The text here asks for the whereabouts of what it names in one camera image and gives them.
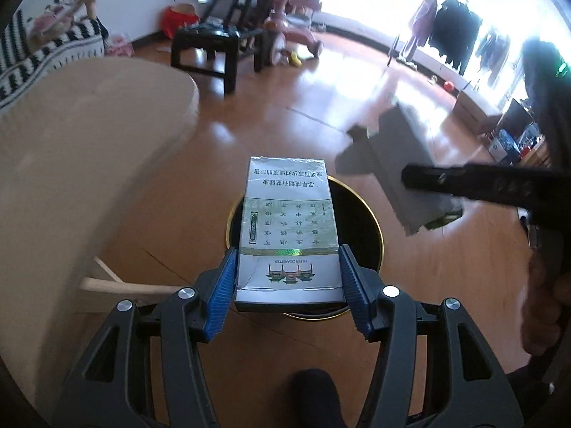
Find red bag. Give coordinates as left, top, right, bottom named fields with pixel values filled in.
left=161, top=4, right=200, bottom=39

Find dark hanging clothes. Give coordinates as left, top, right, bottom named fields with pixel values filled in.
left=427, top=0, right=483, bottom=75

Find pink toy tricycle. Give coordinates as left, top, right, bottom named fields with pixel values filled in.
left=262, top=0, right=325, bottom=68

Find striped black white sofa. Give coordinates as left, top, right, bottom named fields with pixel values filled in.
left=0, top=9, right=108, bottom=108

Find blue white box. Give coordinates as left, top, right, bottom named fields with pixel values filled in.
left=488, top=128, right=522, bottom=164

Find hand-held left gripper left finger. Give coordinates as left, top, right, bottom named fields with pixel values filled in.
left=52, top=246, right=239, bottom=428

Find grey cardboard piece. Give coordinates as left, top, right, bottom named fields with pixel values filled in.
left=334, top=102, right=465, bottom=236

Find silver green cigarette carton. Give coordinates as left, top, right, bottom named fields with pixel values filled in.
left=234, top=157, right=348, bottom=313

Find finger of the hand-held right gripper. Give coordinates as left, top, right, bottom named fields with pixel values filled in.
left=401, top=163, right=556, bottom=209

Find black trash bin gold rim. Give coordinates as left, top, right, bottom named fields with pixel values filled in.
left=225, top=176, right=384, bottom=320

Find person's right hand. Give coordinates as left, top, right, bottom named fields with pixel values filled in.
left=523, top=250, right=564, bottom=358

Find pink hanging garment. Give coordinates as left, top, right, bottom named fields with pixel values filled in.
left=400, top=0, right=441, bottom=62

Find brown plush toy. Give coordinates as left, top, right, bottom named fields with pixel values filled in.
left=27, top=0, right=98, bottom=50

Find pink white printed bag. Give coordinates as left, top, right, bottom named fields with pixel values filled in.
left=106, top=35, right=135, bottom=58

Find black wooden stool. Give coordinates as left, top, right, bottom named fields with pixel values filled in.
left=171, top=24, right=265, bottom=95

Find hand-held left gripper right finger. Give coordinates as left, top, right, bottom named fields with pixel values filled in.
left=338, top=244, right=525, bottom=428

